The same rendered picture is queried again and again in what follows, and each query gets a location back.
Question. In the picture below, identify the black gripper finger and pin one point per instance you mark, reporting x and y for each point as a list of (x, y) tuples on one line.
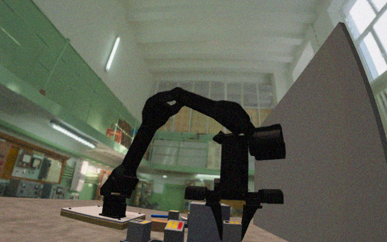
[(248, 212), (216, 210)]

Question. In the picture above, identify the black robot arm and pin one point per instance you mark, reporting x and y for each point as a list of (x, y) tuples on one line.
[(264, 143)]

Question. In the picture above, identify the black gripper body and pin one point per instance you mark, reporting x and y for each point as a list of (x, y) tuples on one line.
[(233, 179)]

